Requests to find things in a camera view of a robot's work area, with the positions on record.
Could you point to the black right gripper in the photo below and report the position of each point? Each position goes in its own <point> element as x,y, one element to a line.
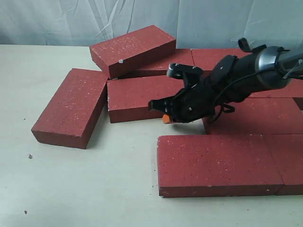
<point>188,104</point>

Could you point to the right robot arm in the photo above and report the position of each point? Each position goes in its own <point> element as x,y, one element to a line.
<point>232,80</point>

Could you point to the red brick front left row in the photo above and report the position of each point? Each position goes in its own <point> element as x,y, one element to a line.
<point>215,166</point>

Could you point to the red brick middle row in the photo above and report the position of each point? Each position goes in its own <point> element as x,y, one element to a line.
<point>259,116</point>

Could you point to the red brick front right row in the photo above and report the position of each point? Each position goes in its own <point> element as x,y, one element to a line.
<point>287,153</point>

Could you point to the red brick right third row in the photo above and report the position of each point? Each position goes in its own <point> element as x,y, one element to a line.
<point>293,90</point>

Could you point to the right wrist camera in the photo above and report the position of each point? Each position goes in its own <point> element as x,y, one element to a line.
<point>190,75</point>

